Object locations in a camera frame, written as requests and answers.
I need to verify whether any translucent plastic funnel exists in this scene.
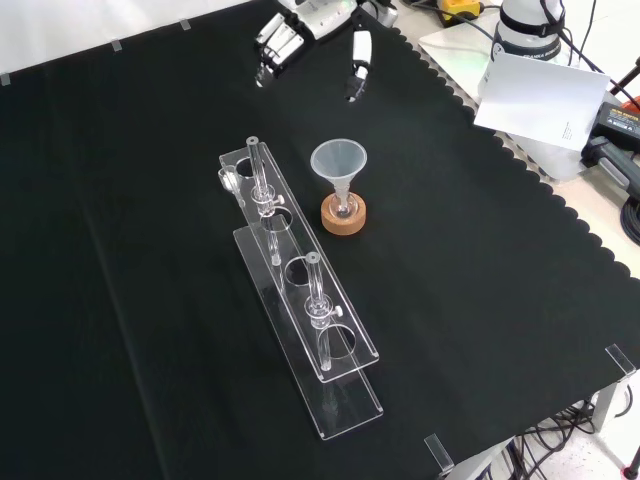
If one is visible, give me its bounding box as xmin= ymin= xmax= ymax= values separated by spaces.
xmin=309 ymin=140 xmax=369 ymax=203

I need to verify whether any clear acrylic funnel stand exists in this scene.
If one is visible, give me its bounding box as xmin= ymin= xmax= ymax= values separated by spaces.
xmin=218 ymin=135 xmax=386 ymax=442

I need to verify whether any white table leg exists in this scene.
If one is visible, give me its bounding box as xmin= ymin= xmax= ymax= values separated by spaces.
xmin=591 ymin=373 xmax=623 ymax=437

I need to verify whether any black power adapter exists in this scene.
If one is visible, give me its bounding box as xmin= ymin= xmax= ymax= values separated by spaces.
xmin=581 ymin=99 xmax=640 ymax=157

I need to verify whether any black cloth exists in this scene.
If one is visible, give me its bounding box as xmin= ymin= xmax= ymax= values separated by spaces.
xmin=0 ymin=0 xmax=640 ymax=480

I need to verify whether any clear round-bottom flask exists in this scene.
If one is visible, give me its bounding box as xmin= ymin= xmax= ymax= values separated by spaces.
xmin=329 ymin=191 xmax=359 ymax=220

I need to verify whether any clear glass weighing funnel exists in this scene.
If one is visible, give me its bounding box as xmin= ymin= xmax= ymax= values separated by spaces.
xmin=217 ymin=166 xmax=247 ymax=208

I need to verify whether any pale board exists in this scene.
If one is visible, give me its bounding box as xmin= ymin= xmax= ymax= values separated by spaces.
xmin=417 ymin=21 xmax=587 ymax=182

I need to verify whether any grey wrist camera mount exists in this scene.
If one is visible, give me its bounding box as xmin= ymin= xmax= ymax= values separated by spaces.
xmin=360 ymin=0 xmax=400 ymax=29

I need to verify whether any coiled black cable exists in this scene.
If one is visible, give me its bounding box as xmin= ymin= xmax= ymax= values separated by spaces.
xmin=619 ymin=195 xmax=640 ymax=242

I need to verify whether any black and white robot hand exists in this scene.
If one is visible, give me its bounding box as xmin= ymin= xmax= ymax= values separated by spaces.
xmin=252 ymin=0 xmax=374 ymax=104

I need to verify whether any white paper card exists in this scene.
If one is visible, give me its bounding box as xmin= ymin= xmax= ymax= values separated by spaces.
xmin=472 ymin=51 xmax=613 ymax=152

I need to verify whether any yellow stop button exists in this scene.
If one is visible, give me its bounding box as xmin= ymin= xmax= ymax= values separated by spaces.
xmin=438 ymin=0 xmax=485 ymax=27

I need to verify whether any black cable bundle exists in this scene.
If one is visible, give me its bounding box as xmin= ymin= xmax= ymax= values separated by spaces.
xmin=499 ymin=394 xmax=601 ymax=480

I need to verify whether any cork ring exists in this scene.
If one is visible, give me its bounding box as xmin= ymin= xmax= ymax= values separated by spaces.
xmin=319 ymin=192 xmax=370 ymax=236

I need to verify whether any black clamp handle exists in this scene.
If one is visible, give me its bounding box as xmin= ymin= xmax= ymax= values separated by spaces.
xmin=582 ymin=135 xmax=640 ymax=192

